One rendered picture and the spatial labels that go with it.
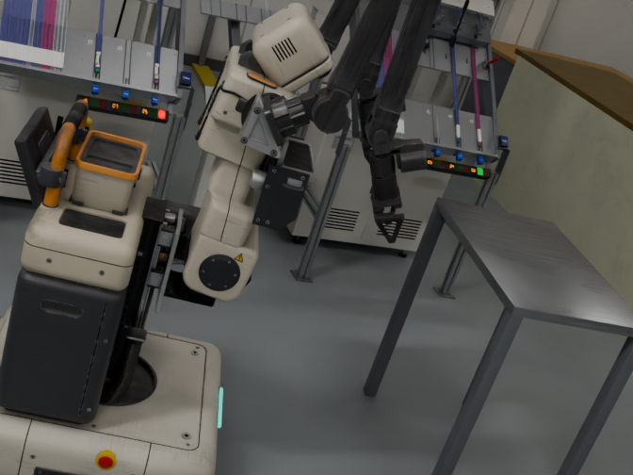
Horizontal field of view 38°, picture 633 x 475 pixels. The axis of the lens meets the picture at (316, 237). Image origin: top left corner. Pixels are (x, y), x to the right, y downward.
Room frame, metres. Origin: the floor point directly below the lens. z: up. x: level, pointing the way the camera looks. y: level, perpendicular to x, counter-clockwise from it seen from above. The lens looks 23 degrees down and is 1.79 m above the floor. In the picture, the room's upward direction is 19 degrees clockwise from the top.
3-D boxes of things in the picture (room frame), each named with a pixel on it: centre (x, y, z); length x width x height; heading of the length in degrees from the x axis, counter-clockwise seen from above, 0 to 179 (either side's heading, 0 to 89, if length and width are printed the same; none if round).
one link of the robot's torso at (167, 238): (2.21, 0.28, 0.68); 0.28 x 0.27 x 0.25; 11
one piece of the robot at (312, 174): (2.17, 0.15, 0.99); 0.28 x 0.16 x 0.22; 11
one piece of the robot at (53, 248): (2.10, 0.52, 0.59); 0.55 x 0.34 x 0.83; 11
